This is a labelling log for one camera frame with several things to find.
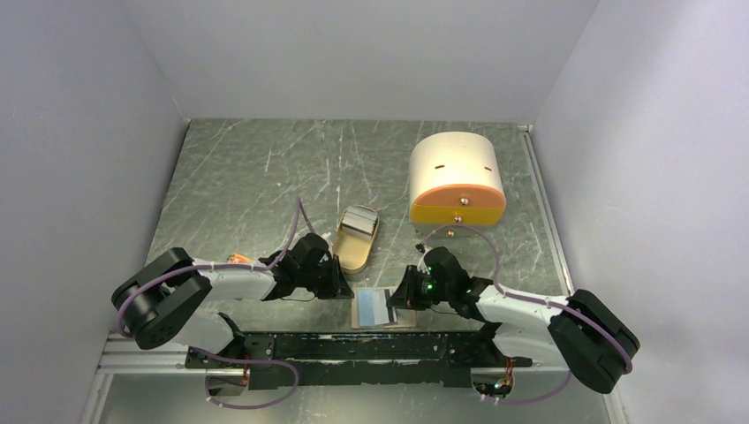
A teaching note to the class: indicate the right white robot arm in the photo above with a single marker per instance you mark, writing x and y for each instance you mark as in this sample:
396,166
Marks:
577,331

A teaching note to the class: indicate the grey striped credit card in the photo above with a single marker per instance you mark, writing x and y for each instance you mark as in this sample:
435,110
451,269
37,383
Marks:
389,309

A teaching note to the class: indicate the orange patterned card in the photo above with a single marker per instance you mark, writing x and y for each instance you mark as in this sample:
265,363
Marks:
239,258

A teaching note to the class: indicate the cream orange drawer box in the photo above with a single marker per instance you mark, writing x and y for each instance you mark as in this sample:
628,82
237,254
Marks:
454,178

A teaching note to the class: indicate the grey credit card stack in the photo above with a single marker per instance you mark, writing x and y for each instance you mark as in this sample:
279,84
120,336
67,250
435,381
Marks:
359,221

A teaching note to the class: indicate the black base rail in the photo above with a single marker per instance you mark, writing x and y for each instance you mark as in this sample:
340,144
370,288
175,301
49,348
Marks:
280,359

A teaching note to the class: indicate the tan card holder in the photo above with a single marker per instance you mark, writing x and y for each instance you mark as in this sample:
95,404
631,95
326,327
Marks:
368,311

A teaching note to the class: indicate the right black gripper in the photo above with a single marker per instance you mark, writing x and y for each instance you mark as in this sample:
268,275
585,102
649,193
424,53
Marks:
406,294

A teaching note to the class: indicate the tan oval tray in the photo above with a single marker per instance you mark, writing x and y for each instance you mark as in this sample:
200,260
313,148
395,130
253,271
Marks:
353,252

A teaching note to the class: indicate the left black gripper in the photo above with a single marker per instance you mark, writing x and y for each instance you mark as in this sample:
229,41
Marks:
337,286

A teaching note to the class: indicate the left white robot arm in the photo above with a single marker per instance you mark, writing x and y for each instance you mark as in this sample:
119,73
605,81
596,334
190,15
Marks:
164,302

